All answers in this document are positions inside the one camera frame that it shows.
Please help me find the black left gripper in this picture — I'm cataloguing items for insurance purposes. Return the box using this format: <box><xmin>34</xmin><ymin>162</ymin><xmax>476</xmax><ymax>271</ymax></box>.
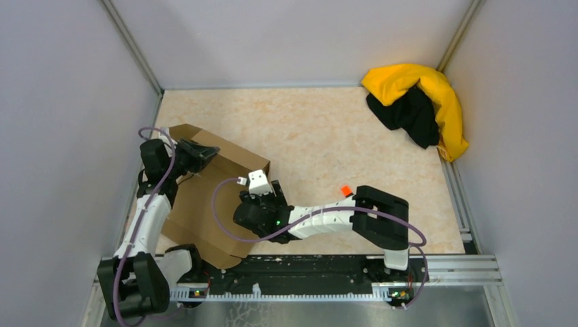
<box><xmin>165</xmin><ymin>137</ymin><xmax>219</xmax><ymax>178</ymax></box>

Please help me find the brown cardboard box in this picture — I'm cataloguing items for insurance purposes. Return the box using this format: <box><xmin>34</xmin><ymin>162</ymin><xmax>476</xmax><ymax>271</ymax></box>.
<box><xmin>162</xmin><ymin>124</ymin><xmax>270</xmax><ymax>269</ymax></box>

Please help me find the orange black marker pen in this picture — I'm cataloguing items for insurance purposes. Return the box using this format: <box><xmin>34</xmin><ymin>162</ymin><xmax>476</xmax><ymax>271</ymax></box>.
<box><xmin>340</xmin><ymin>185</ymin><xmax>353</xmax><ymax>198</ymax></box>

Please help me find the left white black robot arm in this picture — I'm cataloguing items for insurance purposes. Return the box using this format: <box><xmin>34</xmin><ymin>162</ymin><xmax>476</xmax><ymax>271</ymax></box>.
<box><xmin>97</xmin><ymin>139</ymin><xmax>219</xmax><ymax>326</ymax></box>

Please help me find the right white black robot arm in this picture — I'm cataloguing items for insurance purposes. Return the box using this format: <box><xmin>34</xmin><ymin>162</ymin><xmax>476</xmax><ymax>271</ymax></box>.
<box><xmin>233</xmin><ymin>181</ymin><xmax>411</xmax><ymax>281</ymax></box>

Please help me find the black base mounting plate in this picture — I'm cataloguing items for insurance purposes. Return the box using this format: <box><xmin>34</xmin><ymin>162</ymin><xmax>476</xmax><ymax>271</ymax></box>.
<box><xmin>177</xmin><ymin>255</ymin><xmax>429</xmax><ymax>297</ymax></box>

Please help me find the yellow cloth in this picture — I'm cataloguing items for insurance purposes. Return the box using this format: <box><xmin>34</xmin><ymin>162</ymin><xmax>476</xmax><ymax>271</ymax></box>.
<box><xmin>361</xmin><ymin>63</ymin><xmax>469</xmax><ymax>162</ymax></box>

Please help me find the black cloth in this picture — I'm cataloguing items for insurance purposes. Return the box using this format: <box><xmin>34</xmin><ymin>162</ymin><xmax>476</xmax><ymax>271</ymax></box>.
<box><xmin>366</xmin><ymin>85</ymin><xmax>440</xmax><ymax>149</ymax></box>

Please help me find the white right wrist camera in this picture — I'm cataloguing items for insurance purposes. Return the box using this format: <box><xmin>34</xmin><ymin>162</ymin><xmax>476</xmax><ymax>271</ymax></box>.
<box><xmin>236</xmin><ymin>170</ymin><xmax>273</xmax><ymax>196</ymax></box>

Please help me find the aluminium frame rail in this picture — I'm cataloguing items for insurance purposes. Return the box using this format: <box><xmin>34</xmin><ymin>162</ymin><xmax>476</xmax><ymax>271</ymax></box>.
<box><xmin>82</xmin><ymin>251</ymin><xmax>519</xmax><ymax>326</ymax></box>

